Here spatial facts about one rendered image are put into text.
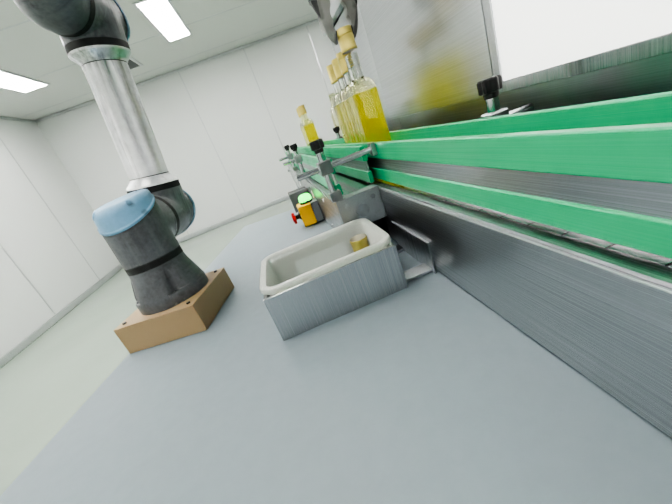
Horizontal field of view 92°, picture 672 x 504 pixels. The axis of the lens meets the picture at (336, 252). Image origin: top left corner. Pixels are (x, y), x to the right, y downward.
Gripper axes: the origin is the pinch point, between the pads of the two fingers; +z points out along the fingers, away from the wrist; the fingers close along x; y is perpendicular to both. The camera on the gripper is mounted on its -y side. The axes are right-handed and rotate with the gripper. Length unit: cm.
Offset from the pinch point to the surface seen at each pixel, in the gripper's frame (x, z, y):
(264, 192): 64, 88, 585
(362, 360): 23, 44, -43
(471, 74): -12.0, 16.5, -21.8
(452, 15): -11.9, 7.0, -19.7
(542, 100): -15.0, 23.1, -32.5
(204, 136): 122, -44, 585
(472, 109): -15.0, 22.5, -15.6
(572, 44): -12.3, 17.2, -40.6
